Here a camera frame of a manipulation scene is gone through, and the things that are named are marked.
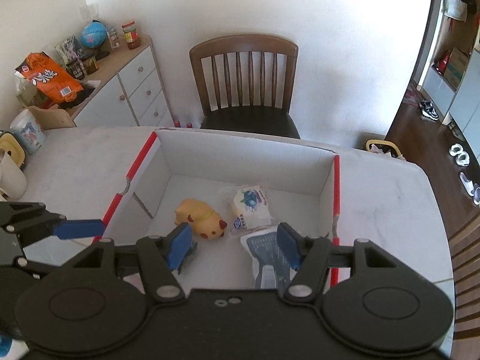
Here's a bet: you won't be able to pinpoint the yellow dog plush toy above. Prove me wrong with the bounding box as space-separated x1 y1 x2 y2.
174 198 228 240

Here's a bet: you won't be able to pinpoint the white grey snack bag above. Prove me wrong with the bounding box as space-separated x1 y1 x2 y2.
240 226 296 293

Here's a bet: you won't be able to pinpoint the blueberry bread clear packet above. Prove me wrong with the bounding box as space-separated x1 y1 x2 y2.
218 184 275 236

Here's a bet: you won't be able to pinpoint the red cardboard box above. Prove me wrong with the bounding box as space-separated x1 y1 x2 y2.
106 129 340 290

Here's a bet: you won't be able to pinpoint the white tissue roll pack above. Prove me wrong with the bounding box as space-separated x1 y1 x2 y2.
10 109 47 155

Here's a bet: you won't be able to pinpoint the yellow rim basket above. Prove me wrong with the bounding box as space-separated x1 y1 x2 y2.
365 139 405 161

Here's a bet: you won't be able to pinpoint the orange snack bag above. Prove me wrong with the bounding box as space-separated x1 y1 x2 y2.
16 52 88 106

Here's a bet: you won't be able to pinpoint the white drawer sideboard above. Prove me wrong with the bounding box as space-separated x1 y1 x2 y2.
68 35 174 127

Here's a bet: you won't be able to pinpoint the wooden chair behind table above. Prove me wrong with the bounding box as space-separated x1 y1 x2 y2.
190 34 300 139

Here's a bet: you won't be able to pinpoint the wooden chair right side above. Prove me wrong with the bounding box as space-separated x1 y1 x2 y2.
448 215 480 341

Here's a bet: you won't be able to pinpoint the white slippers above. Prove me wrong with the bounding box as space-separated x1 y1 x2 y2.
448 143 470 167

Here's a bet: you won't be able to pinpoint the black white sneakers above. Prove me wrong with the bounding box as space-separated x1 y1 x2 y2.
420 100 439 121

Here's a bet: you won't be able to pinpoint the blue globe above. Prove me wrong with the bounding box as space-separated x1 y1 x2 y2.
80 20 109 60

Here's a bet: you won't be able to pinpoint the red lid sauce jar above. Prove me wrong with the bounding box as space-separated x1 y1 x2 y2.
121 20 141 50

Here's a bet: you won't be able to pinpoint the cardboard carton in cabinet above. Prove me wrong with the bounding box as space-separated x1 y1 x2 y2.
443 47 469 90

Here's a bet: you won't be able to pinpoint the hanging tote bag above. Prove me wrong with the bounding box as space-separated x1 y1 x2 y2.
443 0 468 22

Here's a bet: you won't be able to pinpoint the blue wall cabinet unit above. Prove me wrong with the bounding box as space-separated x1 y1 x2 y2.
421 48 480 158

